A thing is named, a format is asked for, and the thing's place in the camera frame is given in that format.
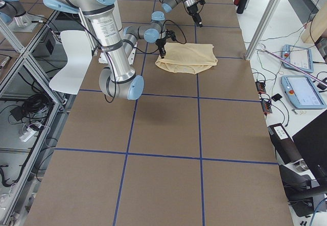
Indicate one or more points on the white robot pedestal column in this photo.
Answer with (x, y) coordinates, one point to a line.
(117, 17)

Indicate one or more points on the blue teach pendant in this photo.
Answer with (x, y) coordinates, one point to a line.
(298, 56)
(302, 93)

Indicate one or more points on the far blue teach pendant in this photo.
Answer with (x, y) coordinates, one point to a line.
(298, 56)

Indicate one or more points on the black water bottle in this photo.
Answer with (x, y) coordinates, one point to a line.
(241, 6)

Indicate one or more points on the black monitor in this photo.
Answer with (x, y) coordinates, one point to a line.
(311, 144)

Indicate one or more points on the beige long-sleeve printed shirt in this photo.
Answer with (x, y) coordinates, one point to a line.
(187, 58)

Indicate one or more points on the white plastic chair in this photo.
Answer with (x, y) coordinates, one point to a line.
(78, 51)

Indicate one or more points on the near blue teach pendant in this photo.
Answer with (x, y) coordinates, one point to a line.
(302, 93)

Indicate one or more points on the reacher grabber stick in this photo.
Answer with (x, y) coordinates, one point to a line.
(294, 66)

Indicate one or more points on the black box with label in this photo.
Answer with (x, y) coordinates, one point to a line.
(283, 143)

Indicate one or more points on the aluminium frame post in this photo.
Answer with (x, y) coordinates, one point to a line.
(268, 13)

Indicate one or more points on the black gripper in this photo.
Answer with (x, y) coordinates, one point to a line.
(160, 42)
(192, 9)

